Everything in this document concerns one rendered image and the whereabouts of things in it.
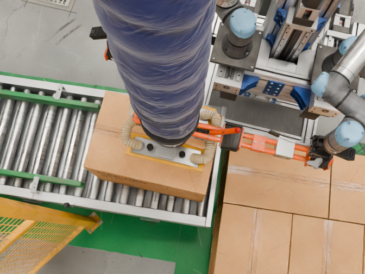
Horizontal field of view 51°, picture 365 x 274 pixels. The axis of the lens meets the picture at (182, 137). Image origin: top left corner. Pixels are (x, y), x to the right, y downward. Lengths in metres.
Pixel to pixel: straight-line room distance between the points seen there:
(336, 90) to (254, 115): 1.43
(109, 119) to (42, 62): 1.44
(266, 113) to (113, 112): 1.21
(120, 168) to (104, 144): 0.14
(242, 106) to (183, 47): 2.01
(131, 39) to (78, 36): 2.58
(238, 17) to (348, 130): 0.75
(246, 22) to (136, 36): 1.11
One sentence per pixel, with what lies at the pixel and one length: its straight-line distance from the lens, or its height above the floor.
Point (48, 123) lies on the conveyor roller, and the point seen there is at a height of 0.55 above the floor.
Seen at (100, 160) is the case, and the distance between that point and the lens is 1.86.
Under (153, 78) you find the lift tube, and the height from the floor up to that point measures 1.98.
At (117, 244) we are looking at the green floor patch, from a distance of 2.76.
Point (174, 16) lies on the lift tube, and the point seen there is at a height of 2.20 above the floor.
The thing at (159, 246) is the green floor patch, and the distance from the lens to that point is 2.73.
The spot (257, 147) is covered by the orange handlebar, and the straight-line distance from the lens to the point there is 1.52.
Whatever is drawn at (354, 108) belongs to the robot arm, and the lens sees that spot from 1.32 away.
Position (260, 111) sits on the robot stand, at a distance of 2.71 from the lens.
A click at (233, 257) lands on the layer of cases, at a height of 0.54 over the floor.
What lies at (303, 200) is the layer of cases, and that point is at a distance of 2.29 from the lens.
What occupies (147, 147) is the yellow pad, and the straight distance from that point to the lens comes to 1.60.
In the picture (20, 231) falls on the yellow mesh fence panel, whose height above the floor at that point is 1.01.
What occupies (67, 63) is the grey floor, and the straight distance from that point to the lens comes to 3.17.
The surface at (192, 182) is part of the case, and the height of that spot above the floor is 0.95.
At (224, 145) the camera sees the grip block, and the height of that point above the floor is 1.28.
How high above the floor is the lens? 2.72
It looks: 75 degrees down
